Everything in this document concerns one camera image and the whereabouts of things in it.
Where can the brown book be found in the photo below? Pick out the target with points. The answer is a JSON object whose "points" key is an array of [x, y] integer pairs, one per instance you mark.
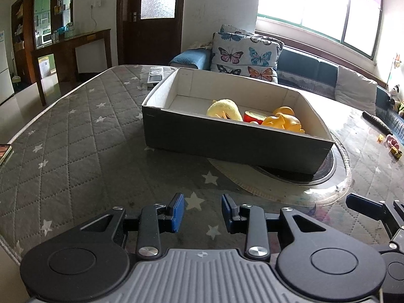
{"points": [[5, 150]]}

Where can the stuffed animals pile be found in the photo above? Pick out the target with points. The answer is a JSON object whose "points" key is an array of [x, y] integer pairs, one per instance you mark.
{"points": [[396, 101]]}

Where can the dark wooden cabinet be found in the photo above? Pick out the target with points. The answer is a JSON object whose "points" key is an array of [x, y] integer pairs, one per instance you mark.
{"points": [[32, 24]]}

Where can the orange rubber duck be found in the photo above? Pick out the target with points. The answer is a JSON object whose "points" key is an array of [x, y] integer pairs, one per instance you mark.
{"points": [[283, 118]]}

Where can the window with green frame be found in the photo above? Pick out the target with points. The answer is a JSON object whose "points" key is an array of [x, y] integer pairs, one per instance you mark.
{"points": [[354, 23]]}

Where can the grey cushion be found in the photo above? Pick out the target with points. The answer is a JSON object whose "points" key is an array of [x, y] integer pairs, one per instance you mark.
{"points": [[355, 90]]}

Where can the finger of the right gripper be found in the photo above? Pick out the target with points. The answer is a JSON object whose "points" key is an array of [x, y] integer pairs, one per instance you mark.
{"points": [[389, 213]]}

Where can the dark wooden door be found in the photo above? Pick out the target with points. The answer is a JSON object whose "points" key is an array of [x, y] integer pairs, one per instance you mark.
{"points": [[148, 31]]}

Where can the black remote control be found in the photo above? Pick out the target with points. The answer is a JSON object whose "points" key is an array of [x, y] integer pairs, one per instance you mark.
{"points": [[376, 122]]}

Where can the yellow toy truck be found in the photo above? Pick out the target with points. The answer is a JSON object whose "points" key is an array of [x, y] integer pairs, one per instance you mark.
{"points": [[396, 153]]}

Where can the grey remote control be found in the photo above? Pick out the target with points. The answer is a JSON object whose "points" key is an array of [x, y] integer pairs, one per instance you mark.
{"points": [[155, 76]]}

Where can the blue sofa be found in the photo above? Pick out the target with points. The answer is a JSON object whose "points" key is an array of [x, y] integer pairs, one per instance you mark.
{"points": [[307, 72]]}

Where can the open cardboard box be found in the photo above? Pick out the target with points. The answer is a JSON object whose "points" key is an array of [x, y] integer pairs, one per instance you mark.
{"points": [[174, 117]]}

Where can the butterfly print pillow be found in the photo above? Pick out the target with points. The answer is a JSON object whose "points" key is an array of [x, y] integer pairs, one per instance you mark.
{"points": [[243, 54]]}

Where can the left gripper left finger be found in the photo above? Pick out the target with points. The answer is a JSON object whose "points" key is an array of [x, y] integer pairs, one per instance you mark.
{"points": [[155, 220]]}

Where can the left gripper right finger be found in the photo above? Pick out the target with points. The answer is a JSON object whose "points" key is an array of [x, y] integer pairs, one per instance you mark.
{"points": [[249, 220]]}

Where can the yellow plush duck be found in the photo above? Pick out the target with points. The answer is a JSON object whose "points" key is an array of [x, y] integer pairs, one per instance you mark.
{"points": [[226, 109]]}

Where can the grey quilted table cover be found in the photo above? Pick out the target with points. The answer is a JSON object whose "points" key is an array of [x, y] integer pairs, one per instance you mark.
{"points": [[86, 154]]}

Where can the white refrigerator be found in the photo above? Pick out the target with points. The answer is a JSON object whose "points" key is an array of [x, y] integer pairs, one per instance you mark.
{"points": [[6, 87]]}

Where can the dark wooden console table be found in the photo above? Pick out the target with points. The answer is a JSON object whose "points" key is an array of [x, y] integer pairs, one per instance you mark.
{"points": [[65, 57]]}

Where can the yellow red spool toy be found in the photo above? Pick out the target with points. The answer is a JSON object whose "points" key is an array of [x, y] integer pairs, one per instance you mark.
{"points": [[253, 116]]}

